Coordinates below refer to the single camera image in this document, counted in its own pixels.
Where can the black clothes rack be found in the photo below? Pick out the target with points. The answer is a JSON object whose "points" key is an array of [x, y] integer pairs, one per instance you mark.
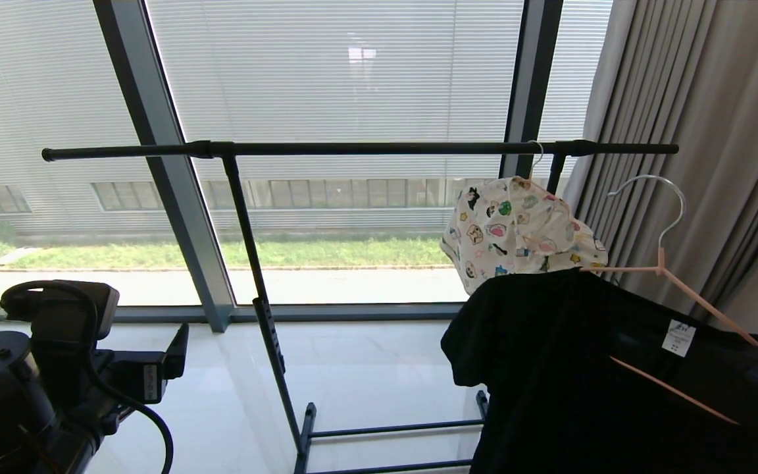
{"points": [[353, 149]]}

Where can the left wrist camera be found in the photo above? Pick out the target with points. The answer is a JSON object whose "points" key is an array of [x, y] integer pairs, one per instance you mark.
{"points": [[70, 309]]}

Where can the cream printed garment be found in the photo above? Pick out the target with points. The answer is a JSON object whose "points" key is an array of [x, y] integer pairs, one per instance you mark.
{"points": [[517, 230]]}

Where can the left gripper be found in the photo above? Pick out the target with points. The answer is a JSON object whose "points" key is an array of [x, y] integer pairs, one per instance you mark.
{"points": [[139, 375]]}

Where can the pink clothes hanger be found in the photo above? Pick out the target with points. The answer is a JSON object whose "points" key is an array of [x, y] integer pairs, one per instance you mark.
{"points": [[540, 158], [661, 258]]}

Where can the beige curtain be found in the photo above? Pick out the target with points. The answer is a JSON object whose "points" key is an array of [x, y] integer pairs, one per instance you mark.
{"points": [[714, 99]]}

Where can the black garment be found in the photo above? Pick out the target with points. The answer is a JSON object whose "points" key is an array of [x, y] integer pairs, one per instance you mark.
{"points": [[550, 395]]}

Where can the window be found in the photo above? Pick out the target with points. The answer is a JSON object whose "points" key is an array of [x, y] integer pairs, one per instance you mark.
{"points": [[353, 66]]}

